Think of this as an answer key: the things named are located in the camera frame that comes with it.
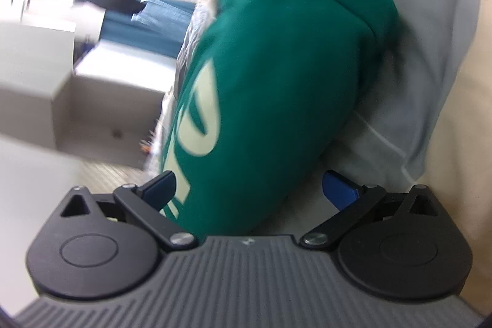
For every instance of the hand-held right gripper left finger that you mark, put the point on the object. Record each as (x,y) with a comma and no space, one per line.
(159,189)

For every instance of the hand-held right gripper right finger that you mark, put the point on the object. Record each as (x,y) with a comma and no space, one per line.
(338,189)

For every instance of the green hoodie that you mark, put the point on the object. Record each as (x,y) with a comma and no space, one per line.
(276,82)

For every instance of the white cabinet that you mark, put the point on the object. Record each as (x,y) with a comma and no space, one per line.
(96,113)

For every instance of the blue fabric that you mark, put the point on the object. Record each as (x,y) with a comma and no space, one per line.
(153,24)

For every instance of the patchwork bedspread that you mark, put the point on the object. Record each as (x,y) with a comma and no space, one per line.
(422,43)

